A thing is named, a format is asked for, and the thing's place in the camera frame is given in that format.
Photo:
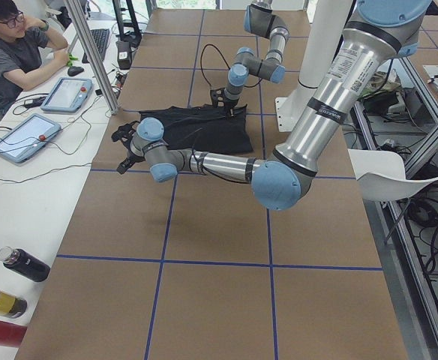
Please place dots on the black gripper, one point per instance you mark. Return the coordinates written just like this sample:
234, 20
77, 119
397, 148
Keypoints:
229, 104
132, 153

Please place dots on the black graphic t-shirt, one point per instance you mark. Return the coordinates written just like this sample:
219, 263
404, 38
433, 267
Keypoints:
204, 128

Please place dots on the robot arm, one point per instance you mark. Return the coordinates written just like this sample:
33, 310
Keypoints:
258, 20
352, 39

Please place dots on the far teach pendant tablet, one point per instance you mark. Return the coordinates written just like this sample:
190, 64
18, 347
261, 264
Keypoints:
68, 95

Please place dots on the teach pendant tablet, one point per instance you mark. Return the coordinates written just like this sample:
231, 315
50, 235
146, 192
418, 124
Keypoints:
27, 138
68, 95

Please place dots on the black computer mouse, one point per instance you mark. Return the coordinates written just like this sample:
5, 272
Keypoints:
74, 71

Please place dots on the near teach pendant tablet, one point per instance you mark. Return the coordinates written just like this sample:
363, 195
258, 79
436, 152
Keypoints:
27, 138

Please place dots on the black keyboard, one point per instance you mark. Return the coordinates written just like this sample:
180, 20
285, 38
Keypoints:
101, 37

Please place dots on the black water bottle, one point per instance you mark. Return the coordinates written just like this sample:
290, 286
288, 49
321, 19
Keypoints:
23, 263

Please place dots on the white plastic chair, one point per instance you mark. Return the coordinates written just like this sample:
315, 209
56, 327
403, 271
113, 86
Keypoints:
381, 176

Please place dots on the seated person grey shirt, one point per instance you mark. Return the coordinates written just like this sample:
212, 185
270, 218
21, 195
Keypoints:
30, 53

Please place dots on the black yellow bottle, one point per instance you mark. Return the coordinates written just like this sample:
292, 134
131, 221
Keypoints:
12, 306

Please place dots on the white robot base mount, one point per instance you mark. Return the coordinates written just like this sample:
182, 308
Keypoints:
329, 19

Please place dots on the aluminium frame post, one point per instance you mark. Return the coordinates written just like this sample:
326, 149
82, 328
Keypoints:
85, 36

